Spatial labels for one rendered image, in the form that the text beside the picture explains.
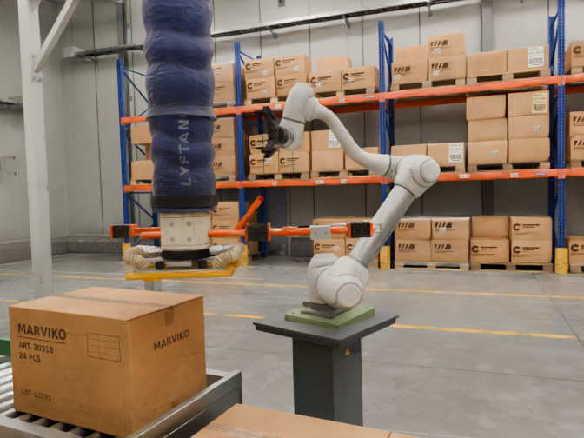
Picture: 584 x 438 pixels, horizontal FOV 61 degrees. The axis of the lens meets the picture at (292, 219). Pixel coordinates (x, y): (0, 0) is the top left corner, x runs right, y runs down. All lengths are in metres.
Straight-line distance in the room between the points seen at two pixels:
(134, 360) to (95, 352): 0.16
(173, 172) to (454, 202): 8.56
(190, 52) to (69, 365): 1.14
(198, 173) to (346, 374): 1.20
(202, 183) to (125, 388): 0.71
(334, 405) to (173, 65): 1.55
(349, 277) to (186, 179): 0.80
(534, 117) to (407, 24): 3.22
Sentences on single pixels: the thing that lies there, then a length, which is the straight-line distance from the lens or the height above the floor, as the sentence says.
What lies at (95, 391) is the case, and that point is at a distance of 1.89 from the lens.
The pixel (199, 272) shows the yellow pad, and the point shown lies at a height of 1.09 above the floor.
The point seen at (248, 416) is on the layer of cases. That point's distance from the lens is 1.92.
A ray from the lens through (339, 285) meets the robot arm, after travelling 2.03.
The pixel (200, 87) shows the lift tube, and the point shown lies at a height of 1.69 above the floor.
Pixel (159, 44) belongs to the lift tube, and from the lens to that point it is 1.73.
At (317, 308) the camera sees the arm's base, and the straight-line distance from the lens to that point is 2.30.
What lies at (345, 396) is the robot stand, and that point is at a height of 0.41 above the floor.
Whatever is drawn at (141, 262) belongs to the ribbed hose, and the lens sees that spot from 1.69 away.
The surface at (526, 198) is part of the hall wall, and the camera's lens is 9.96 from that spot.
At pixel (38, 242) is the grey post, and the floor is 0.97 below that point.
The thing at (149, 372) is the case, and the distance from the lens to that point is 1.82.
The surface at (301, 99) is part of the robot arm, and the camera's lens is 2.15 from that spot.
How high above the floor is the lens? 1.34
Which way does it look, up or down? 3 degrees down
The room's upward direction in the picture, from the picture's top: 2 degrees counter-clockwise
